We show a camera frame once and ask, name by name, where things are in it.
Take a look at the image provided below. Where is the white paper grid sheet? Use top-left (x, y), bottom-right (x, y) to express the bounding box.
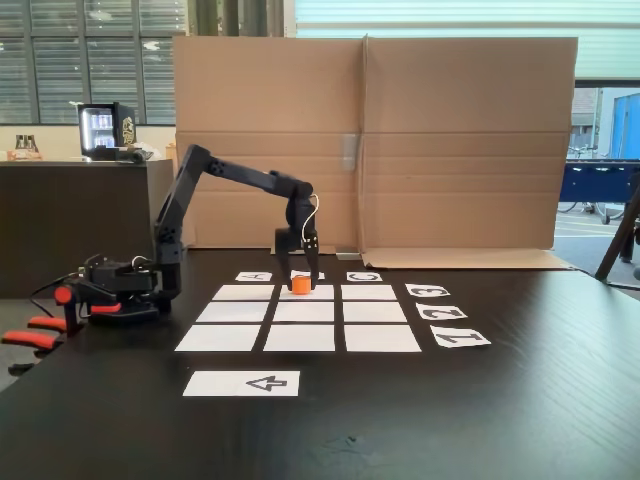
top-left (173, 283), bottom-right (422, 354)

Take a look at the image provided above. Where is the paper sheet number 3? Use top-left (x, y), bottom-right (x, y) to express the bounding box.
top-left (403, 282), bottom-right (451, 299)

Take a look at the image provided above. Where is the paper sheet with arrow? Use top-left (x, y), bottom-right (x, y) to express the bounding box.
top-left (181, 369), bottom-right (302, 399)

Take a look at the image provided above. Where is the paper sheet number 2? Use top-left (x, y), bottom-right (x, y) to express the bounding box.
top-left (414, 301), bottom-right (470, 321)

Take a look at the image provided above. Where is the large brown cardboard screen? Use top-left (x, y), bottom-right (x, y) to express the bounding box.
top-left (171, 33), bottom-right (580, 271)

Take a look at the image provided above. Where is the paper sheet number 1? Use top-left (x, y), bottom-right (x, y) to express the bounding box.
top-left (428, 329), bottom-right (492, 349)

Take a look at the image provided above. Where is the black mini fridge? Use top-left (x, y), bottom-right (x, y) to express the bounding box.
top-left (77, 102), bottom-right (137, 162)

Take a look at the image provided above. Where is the dark counter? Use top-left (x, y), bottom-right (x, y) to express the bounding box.
top-left (0, 159), bottom-right (176, 300)

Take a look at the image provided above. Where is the black and red clamp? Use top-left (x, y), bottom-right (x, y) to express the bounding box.
top-left (0, 285), bottom-right (124, 351)

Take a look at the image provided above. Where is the dark wooden leg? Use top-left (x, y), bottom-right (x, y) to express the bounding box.
top-left (593, 172), bottom-right (640, 292)

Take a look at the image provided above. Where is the blue container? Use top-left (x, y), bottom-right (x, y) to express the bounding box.
top-left (612, 92), bottom-right (640, 160)

